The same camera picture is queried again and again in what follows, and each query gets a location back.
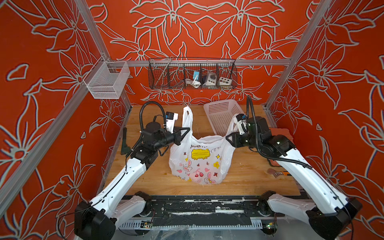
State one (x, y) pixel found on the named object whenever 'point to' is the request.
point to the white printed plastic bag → (204, 160)
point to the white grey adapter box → (211, 79)
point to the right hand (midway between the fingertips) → (226, 136)
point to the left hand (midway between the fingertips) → (189, 128)
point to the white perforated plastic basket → (221, 115)
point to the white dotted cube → (225, 81)
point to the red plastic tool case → (283, 131)
